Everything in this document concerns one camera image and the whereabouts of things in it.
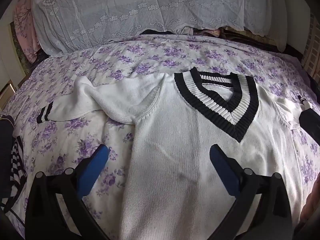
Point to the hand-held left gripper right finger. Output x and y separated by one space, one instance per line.
222 166

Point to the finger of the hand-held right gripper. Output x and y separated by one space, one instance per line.
311 121

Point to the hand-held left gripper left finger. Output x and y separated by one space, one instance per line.
95 164

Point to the white sweater black striped collar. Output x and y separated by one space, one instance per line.
175 142

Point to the person's right forearm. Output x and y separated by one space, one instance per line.
311 205

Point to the black white striped garment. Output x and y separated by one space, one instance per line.
16 170

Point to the purple floral bedsheet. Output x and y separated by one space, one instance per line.
75 62

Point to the light wooden cabinet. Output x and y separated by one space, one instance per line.
10 62

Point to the pink floral cloth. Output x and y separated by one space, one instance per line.
23 30

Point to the white lace cover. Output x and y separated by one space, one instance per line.
125 5

